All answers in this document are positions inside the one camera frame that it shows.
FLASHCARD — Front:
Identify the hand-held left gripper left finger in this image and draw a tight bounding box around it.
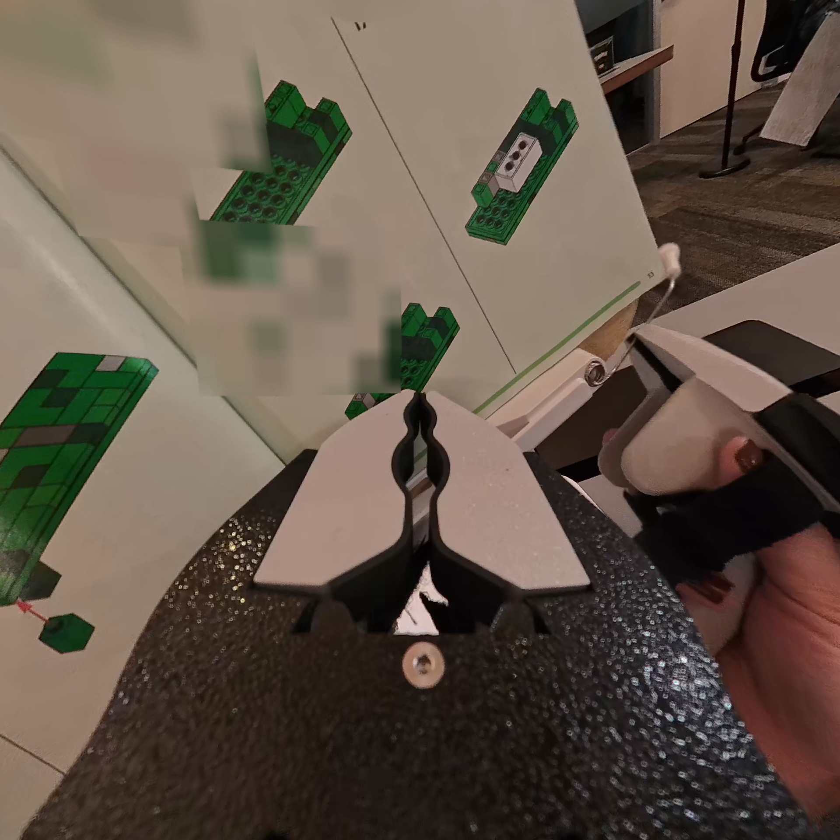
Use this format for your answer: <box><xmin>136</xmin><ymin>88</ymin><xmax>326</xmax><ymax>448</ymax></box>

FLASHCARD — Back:
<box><xmin>253</xmin><ymin>392</ymin><xmax>429</xmax><ymax>632</ymax></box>

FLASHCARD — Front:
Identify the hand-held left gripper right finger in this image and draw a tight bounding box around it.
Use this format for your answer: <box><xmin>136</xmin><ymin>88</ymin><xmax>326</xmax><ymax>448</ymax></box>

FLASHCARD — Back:
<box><xmin>422</xmin><ymin>392</ymin><xmax>593</xmax><ymax>632</ymax></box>

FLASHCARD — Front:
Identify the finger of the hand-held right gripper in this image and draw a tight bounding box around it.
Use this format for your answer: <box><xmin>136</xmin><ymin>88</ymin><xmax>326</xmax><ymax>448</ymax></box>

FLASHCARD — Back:
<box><xmin>599</xmin><ymin>378</ymin><xmax>767</xmax><ymax>497</ymax></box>
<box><xmin>630</xmin><ymin>325</ymin><xmax>796</xmax><ymax>414</ymax></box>

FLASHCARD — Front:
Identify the metal page holder clip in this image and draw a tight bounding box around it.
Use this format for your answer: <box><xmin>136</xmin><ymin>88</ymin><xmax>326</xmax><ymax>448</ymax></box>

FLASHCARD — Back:
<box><xmin>586</xmin><ymin>243</ymin><xmax>683</xmax><ymax>389</ymax></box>

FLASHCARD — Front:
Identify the green toy instruction booklet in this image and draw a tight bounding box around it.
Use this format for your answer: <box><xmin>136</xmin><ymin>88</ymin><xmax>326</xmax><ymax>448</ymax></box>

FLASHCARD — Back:
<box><xmin>0</xmin><ymin>0</ymin><xmax>660</xmax><ymax>788</ymax></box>

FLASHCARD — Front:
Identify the person's right hand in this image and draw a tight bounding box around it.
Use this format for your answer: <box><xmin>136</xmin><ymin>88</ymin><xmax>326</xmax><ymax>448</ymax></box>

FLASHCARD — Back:
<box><xmin>681</xmin><ymin>435</ymin><xmax>840</xmax><ymax>823</ymax></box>

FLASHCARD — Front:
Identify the wooden book stand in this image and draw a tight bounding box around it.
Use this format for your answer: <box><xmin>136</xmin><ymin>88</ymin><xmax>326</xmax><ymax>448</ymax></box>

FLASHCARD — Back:
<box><xmin>486</xmin><ymin>305</ymin><xmax>647</xmax><ymax>539</ymax></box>

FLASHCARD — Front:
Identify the black floor stand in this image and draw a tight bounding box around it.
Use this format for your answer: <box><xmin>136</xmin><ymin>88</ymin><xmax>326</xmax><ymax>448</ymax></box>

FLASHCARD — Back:
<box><xmin>697</xmin><ymin>0</ymin><xmax>770</xmax><ymax>179</ymax></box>

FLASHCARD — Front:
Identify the white leaning board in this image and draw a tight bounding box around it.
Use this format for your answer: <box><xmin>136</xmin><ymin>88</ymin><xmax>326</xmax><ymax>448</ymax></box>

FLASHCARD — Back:
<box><xmin>760</xmin><ymin>13</ymin><xmax>840</xmax><ymax>151</ymax></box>

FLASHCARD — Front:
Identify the wooden background table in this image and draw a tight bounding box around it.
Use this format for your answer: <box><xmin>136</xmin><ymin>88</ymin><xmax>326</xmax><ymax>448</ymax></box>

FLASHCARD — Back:
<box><xmin>600</xmin><ymin>45</ymin><xmax>676</xmax><ymax>155</ymax></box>

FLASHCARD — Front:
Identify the black desk cable cover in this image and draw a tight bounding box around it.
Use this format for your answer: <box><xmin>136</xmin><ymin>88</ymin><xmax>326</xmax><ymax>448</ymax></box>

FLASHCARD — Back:
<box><xmin>538</xmin><ymin>319</ymin><xmax>840</xmax><ymax>473</ymax></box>

